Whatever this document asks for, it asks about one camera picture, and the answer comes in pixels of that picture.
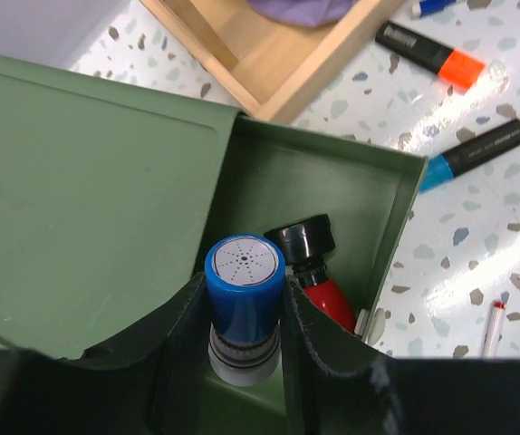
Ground three-drawer desk organizer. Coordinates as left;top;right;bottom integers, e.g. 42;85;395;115
0;56;427;434

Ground blue highlighter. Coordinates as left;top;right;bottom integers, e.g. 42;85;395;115
419;119;520;193

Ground red black stamp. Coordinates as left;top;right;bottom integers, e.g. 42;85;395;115
264;214;356;333

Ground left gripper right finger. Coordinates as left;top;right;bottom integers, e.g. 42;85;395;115
282;277;520;434

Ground blue cap marker left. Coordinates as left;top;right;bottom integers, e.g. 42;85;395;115
410;0;457;19

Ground purple t-shirt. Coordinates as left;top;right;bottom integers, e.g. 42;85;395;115
247;0;357;27

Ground red cap marker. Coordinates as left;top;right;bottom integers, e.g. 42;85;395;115
481;300;506;358

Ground blue grey stamp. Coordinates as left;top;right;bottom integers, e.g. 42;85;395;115
205;234;285;387

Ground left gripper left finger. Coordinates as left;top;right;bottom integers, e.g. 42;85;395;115
0;273;210;434

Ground wooden clothes rack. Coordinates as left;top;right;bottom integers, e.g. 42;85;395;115
142;0;402;123

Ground orange highlighter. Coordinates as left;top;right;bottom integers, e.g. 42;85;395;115
374;21;486;90

